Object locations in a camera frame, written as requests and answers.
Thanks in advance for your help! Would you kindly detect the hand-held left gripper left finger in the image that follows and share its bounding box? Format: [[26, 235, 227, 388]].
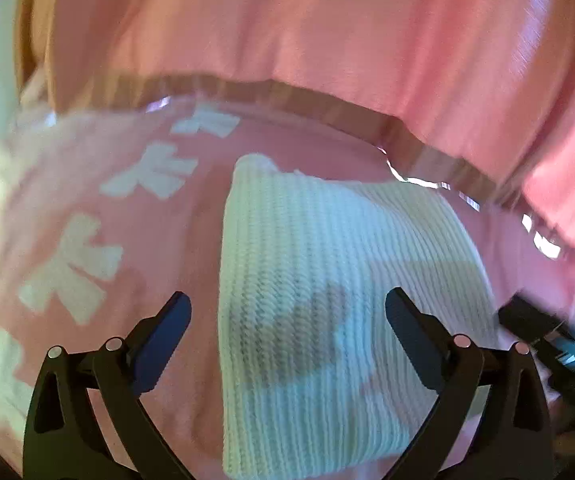
[[23, 291, 193, 480]]

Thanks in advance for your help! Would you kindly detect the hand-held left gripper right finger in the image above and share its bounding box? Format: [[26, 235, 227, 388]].
[[385, 287, 556, 480]]

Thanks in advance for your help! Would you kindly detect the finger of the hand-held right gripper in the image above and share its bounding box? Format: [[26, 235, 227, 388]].
[[497, 294, 569, 350]]

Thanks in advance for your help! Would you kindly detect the white knitted cloth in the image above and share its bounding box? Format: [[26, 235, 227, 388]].
[[217, 154, 507, 479]]

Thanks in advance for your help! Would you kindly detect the pink patterned blanket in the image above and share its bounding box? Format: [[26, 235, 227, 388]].
[[0, 95, 575, 480]]

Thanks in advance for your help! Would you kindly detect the orange pink curtain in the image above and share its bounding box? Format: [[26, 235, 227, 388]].
[[14, 0, 575, 283]]

